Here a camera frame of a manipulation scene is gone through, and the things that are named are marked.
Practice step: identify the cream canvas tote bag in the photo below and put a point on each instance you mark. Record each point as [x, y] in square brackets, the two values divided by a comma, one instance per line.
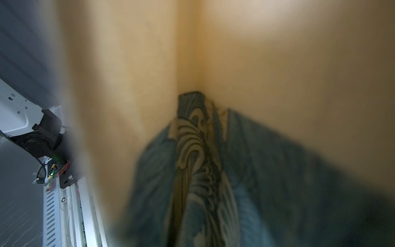
[235, 123]

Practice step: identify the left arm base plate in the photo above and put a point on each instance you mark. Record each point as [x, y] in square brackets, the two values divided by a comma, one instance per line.
[68, 176]

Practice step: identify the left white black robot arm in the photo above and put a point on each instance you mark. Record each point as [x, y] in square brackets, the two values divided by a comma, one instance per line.
[19, 115]

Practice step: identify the white perforated cable duct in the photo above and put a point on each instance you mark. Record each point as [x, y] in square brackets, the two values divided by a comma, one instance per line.
[52, 236]

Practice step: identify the aluminium rail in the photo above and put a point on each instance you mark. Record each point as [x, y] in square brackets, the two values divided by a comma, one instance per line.
[81, 222]

